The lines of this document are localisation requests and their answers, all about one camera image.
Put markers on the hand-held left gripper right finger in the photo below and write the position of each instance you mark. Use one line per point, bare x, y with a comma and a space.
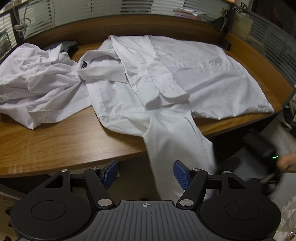
181, 173

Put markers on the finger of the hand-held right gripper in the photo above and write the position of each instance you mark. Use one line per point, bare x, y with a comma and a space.
229, 163

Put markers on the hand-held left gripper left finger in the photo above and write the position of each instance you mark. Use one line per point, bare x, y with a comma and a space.
110, 173

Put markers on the white long-sleeved dress shirt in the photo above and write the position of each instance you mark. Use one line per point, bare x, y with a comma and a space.
196, 76

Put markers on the person's right hand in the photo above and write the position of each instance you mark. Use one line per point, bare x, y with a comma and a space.
288, 163

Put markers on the white lace blanket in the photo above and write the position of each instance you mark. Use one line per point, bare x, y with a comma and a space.
289, 220

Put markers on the crumpled white shirt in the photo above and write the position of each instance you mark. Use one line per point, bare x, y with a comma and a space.
41, 76

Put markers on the dark grey cloth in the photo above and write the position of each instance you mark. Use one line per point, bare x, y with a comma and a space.
69, 45

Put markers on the papers behind glass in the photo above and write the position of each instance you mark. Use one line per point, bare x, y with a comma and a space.
189, 14

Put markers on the striped glass partition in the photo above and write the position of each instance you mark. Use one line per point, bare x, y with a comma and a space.
81, 11

